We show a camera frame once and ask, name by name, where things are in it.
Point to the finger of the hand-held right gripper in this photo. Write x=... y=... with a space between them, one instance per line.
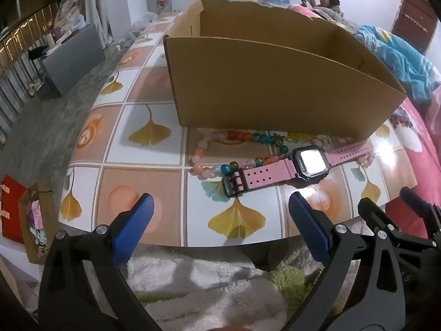
x=379 y=215
x=420 y=207

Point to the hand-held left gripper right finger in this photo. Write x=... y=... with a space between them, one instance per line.
x=310 y=227

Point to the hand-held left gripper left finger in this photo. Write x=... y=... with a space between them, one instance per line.
x=134 y=227

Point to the large cardboard box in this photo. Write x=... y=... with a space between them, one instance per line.
x=275 y=86

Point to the pink floral blanket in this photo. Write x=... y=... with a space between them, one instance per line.
x=423 y=165

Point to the small cardboard tray of trinkets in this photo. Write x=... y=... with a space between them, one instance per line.
x=36 y=227

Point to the fluffy white green blanket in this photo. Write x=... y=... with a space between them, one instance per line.
x=213 y=293

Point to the red gift bag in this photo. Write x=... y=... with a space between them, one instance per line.
x=12 y=207

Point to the blue printed blanket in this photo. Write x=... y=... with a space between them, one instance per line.
x=396 y=55

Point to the pair of slippers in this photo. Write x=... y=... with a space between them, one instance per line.
x=34 y=89

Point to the grey board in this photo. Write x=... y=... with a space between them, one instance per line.
x=74 y=58

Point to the brown wooden door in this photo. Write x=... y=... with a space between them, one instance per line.
x=415 y=17

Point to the grey blanket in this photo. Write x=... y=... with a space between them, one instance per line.
x=337 y=17

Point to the white plastic bag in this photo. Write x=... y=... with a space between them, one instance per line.
x=144 y=22

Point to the white curtain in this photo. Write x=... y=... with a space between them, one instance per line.
x=106 y=3

